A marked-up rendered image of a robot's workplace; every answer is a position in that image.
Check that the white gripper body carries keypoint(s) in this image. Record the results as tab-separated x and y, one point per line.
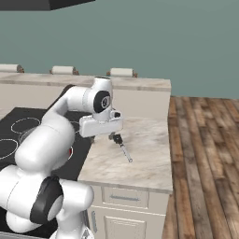
99	126

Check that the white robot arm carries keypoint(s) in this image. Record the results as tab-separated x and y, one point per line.
37	146

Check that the red round object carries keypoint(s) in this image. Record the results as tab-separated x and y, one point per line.
70	152

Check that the cream drawer front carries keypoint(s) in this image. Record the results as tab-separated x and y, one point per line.
125	197

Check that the black hob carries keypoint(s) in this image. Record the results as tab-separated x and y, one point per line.
12	124

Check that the cream cupboard door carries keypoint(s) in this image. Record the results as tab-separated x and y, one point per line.
125	228

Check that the dark range hood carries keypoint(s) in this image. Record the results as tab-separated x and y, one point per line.
46	3

